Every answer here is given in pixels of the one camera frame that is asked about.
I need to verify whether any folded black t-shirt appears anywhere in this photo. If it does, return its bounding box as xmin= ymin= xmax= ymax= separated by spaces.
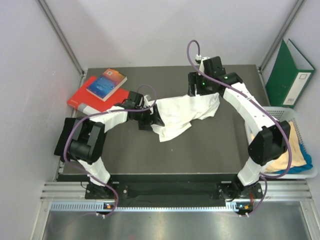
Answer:
xmin=53 ymin=117 xmax=76 ymax=163

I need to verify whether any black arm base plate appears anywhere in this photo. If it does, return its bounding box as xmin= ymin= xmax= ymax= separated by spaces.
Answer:
xmin=84 ymin=181 xmax=264 ymax=201

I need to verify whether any teal blue t-shirt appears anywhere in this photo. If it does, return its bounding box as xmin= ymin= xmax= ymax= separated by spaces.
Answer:
xmin=281 ymin=143 xmax=315 ymax=179

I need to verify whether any peach orange t-shirt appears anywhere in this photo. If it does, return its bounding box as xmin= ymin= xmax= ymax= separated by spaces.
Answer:
xmin=265 ymin=121 xmax=307 ymax=174

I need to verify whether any grey slotted cable duct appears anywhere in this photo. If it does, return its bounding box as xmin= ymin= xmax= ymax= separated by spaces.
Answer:
xmin=50 ymin=201 xmax=251 ymax=213

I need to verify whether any large red book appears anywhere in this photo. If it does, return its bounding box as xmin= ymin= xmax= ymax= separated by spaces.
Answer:
xmin=67 ymin=76 xmax=129 ymax=115

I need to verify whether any small blue orange book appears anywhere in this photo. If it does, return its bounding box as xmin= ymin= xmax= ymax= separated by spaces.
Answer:
xmin=86 ymin=68 xmax=128 ymax=102

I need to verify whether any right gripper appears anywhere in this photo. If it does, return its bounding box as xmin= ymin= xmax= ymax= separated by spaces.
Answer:
xmin=188 ymin=71 xmax=214 ymax=97

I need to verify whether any white flower print t-shirt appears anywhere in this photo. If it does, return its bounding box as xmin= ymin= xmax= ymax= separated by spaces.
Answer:
xmin=151 ymin=93 xmax=220 ymax=142

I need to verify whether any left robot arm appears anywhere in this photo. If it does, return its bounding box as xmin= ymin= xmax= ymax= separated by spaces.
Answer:
xmin=55 ymin=91 xmax=165 ymax=199

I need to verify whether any white plastic basket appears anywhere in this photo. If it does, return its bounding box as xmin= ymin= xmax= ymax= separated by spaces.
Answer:
xmin=240 ymin=106 xmax=318 ymax=178

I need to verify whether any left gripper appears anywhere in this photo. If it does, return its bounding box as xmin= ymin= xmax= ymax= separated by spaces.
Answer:
xmin=134 ymin=103 xmax=164 ymax=131

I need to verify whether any green lever arch binder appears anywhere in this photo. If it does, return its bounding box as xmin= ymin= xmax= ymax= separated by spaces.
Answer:
xmin=265 ymin=39 xmax=316 ymax=108

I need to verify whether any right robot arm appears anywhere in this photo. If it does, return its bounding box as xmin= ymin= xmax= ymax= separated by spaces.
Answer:
xmin=188 ymin=54 xmax=291 ymax=201

